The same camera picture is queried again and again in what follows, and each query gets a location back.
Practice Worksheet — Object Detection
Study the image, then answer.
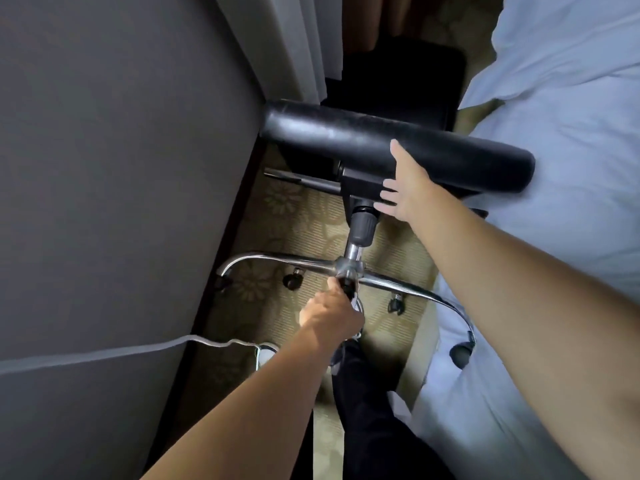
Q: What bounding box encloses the person's left hand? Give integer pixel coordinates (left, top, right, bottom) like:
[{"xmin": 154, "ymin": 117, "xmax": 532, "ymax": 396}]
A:
[{"xmin": 299, "ymin": 277, "xmax": 366, "ymax": 353}]

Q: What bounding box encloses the person's right hand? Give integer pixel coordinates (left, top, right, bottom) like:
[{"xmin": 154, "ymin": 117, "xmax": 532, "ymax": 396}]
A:
[{"xmin": 372, "ymin": 139, "xmax": 444, "ymax": 223}]

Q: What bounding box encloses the black office chair chrome base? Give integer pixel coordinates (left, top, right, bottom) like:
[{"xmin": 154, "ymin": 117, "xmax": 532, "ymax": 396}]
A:
[{"xmin": 215, "ymin": 99, "xmax": 537, "ymax": 370}]

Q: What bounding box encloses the person's right forearm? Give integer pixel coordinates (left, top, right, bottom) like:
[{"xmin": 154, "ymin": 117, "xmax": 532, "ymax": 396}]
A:
[{"xmin": 416, "ymin": 186, "xmax": 640, "ymax": 480}]

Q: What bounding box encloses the person's left forearm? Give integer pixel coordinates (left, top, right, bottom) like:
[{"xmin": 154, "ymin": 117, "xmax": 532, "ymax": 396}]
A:
[{"xmin": 140, "ymin": 329, "xmax": 347, "ymax": 480}]

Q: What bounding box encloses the black padded stool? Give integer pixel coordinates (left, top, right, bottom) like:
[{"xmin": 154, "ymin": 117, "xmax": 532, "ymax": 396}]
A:
[{"xmin": 322, "ymin": 39, "xmax": 468, "ymax": 133}]

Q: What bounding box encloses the white shoe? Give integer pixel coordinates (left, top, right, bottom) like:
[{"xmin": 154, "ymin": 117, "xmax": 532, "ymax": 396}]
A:
[{"xmin": 256, "ymin": 342, "xmax": 280, "ymax": 370}]

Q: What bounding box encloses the person's black trouser leg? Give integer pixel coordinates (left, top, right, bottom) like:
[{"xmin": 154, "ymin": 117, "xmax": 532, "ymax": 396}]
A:
[{"xmin": 327, "ymin": 340, "xmax": 455, "ymax": 480}]

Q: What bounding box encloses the brown curtain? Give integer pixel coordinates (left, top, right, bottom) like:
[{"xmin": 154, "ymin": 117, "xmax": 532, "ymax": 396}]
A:
[{"xmin": 343, "ymin": 0, "xmax": 421, "ymax": 54}]

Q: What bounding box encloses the white curtain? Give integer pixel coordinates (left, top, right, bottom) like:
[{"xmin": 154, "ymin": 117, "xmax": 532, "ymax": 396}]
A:
[{"xmin": 212, "ymin": 0, "xmax": 347, "ymax": 106}]

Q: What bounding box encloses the white bed duvet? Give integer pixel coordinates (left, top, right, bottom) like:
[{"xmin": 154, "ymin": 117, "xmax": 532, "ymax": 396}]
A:
[{"xmin": 400, "ymin": 0, "xmax": 640, "ymax": 480}]

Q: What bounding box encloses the white cable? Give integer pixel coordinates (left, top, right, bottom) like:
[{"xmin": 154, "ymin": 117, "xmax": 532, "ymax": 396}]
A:
[{"xmin": 0, "ymin": 335, "xmax": 277, "ymax": 375}]

